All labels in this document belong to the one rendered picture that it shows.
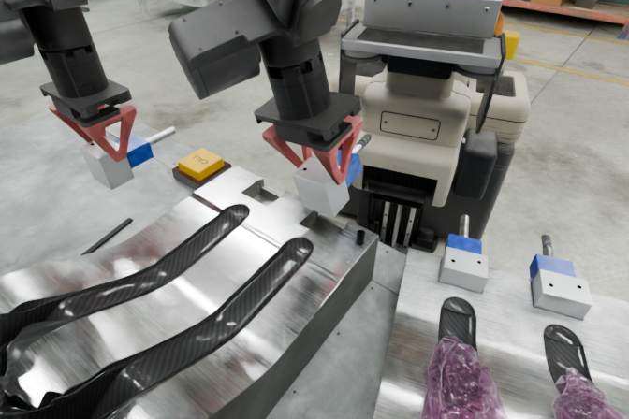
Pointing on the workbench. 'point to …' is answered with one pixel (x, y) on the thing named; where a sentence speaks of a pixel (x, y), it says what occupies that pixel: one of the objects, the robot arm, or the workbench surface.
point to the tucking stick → (108, 237)
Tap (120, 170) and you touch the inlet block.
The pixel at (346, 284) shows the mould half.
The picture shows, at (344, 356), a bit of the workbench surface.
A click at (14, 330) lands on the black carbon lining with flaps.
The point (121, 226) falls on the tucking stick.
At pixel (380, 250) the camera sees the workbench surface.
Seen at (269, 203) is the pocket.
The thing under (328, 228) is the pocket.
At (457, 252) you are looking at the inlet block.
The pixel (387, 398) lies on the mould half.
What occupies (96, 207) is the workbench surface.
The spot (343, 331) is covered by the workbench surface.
